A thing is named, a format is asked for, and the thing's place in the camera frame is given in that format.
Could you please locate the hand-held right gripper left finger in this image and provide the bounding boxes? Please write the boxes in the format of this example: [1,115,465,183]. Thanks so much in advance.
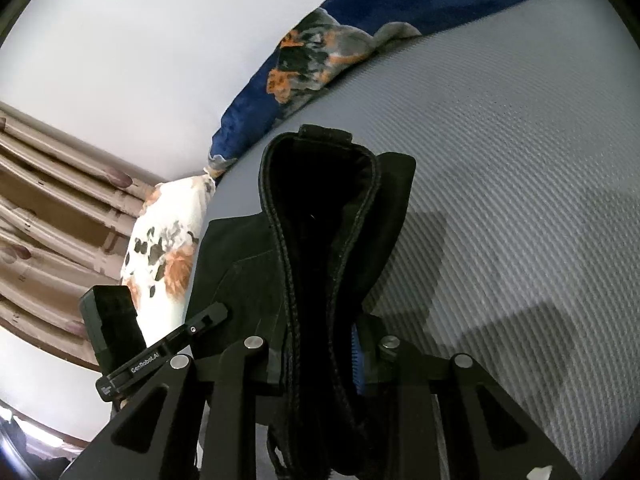
[60,335,287,480]

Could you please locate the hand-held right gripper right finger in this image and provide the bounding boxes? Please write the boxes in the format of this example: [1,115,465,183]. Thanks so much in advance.
[350,321,584,480]

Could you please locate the black pants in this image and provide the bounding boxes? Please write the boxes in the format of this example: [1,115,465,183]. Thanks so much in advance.
[187,124,418,480]

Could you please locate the white floral pillow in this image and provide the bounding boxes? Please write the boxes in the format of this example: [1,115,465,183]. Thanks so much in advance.
[119,176,217,342]

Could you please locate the beige patterned curtain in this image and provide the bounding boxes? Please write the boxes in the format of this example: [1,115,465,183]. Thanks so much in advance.
[0,102,167,372]

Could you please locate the grey textured mattress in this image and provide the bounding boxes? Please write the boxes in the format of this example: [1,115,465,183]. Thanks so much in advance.
[200,0,640,480]

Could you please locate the blue floral blanket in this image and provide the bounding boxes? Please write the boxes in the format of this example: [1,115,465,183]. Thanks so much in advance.
[206,0,589,179]

